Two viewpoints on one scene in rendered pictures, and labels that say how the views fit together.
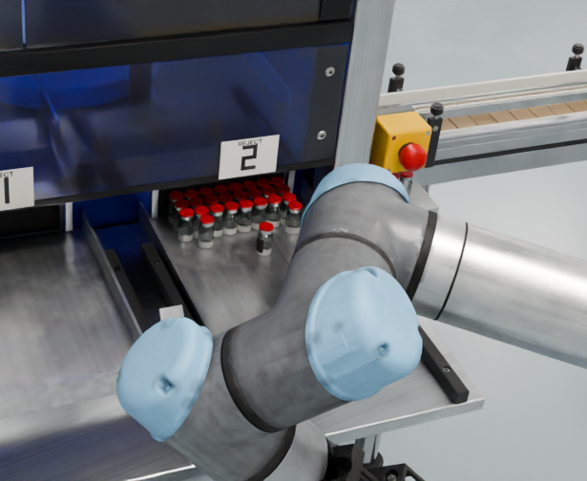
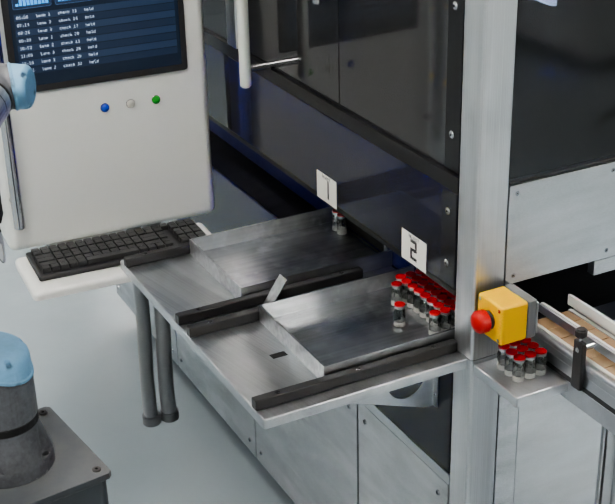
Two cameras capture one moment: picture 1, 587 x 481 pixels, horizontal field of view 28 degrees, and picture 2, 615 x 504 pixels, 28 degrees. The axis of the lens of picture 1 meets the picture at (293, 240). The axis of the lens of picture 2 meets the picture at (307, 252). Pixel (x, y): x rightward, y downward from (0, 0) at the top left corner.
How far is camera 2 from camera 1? 2.35 m
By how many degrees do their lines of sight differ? 76
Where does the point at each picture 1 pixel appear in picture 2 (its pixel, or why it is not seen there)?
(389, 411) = (238, 381)
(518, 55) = not seen: outside the picture
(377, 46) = (470, 208)
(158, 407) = not seen: outside the picture
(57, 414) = (209, 280)
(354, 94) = (461, 241)
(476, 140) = not seen: outside the picture
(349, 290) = not seen: outside the picture
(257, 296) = (344, 327)
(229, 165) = (405, 249)
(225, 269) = (370, 313)
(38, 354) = (258, 268)
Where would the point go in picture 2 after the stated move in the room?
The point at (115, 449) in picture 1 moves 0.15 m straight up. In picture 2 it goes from (185, 298) to (180, 229)
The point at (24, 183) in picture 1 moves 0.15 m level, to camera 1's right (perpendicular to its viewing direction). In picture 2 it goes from (333, 191) to (335, 221)
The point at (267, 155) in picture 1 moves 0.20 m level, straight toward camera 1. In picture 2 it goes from (421, 256) to (312, 260)
